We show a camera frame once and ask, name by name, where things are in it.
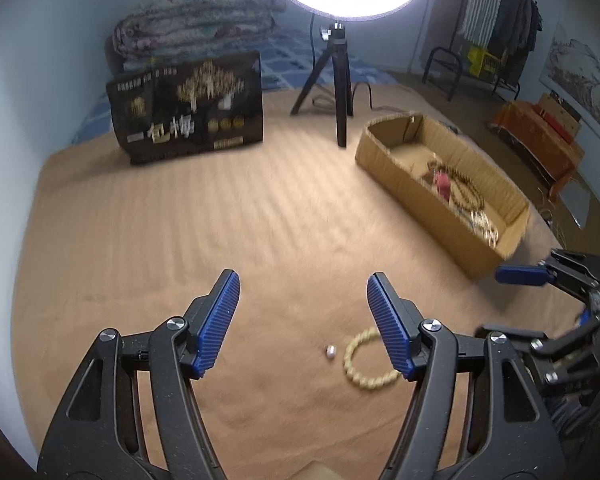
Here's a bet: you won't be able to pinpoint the small silver bead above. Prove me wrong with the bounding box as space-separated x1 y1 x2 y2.
325 344 337 360

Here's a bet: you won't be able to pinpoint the orange covered stool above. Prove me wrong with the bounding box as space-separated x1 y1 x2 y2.
488 100 584 202

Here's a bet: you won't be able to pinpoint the cream bead bracelet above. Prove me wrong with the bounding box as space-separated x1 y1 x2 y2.
341 326 402 391

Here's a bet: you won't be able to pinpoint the black tripod stand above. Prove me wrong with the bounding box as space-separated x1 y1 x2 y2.
289 22 356 149

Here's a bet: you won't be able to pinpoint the black metal rack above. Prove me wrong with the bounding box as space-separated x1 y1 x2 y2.
422 46 521 102

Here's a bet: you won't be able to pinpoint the white pearl necklace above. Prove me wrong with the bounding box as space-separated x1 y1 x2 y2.
469 209 502 248

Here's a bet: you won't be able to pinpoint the red strap wristwatch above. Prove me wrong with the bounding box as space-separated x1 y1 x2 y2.
432 170 451 203

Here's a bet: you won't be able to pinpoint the folded floral quilt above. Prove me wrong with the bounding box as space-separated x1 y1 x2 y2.
111 0 286 60

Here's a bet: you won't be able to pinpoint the brown wooden bead necklace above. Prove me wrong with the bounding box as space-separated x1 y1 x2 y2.
427 159 488 214

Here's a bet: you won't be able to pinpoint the hanging clothes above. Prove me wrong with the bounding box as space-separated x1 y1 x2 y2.
458 0 543 87

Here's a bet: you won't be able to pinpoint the cardboard box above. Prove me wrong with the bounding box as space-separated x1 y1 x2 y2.
355 113 530 278

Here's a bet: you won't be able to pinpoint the blue checkered bedsheet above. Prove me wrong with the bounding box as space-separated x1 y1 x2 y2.
71 29 396 145

